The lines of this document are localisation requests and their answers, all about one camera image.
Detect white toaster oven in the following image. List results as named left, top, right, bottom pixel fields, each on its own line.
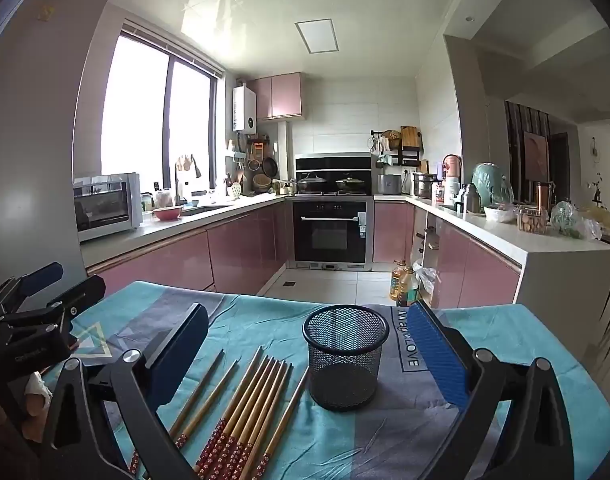
left=73, top=172, right=144, bottom=243

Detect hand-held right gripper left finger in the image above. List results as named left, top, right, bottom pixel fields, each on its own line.
left=41, top=303, right=210, bottom=480

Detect hanging cloth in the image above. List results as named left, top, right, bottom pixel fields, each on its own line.
left=177, top=155, right=202, bottom=179

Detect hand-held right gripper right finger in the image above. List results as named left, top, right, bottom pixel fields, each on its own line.
left=407, top=300, right=576, bottom=480

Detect black range hood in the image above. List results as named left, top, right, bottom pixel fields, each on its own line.
left=295, top=152, right=374, bottom=196

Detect clear plastic cookie box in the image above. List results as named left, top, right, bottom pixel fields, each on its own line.
left=516, top=205, right=550, bottom=235

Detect white water heater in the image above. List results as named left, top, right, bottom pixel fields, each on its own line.
left=232, top=85, right=257, bottom=135

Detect copper tumbler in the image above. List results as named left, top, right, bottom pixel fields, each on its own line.
left=535, top=181, right=556, bottom=211

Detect ceiling light panel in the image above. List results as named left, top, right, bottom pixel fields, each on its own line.
left=294, top=19, right=340, bottom=55

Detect person's left hand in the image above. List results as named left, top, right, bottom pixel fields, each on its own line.
left=0, top=370, right=54, bottom=443

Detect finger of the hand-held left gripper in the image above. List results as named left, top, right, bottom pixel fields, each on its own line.
left=0, top=262, right=64, bottom=317
left=32, top=276, right=107, bottom=323

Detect pink base cabinets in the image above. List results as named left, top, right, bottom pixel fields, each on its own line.
left=374, top=199, right=523, bottom=311
left=85, top=200, right=292, bottom=296

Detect bunch of wooden chopsticks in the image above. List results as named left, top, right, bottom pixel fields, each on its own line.
left=129, top=345, right=310, bottom=480

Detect plastic bag of vegetables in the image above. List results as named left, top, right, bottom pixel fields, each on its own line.
left=550, top=201, right=603, bottom=241

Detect framed wall painting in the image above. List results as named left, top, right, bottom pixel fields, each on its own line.
left=522, top=130, right=550, bottom=183

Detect teal and grey tablecloth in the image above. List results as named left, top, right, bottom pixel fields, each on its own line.
left=67, top=280, right=608, bottom=480

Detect black mesh cup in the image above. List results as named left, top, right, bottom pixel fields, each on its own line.
left=303, top=304, right=390, bottom=413

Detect built-in black oven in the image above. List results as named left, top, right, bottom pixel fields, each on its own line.
left=291, top=196, right=374, bottom=272

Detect pink wall cabinet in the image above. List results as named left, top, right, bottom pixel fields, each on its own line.
left=249, top=72, right=304, bottom=122

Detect white bowl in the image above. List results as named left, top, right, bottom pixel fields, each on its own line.
left=484, top=205, right=518, bottom=224

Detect wall rack with cutting boards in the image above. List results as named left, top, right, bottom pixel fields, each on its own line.
left=370, top=126, right=426, bottom=168

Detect kitchen window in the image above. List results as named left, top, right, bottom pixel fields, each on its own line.
left=101, top=19, right=224, bottom=196

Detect grey refrigerator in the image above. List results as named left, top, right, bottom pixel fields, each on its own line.
left=0, top=0, right=120, bottom=286

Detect yellow oil bottle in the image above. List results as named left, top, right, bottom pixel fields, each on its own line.
left=389, top=259, right=408, bottom=305
left=396, top=267, right=418, bottom=307

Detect steel stock pot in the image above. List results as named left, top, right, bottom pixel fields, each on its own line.
left=411, top=171, right=438, bottom=199

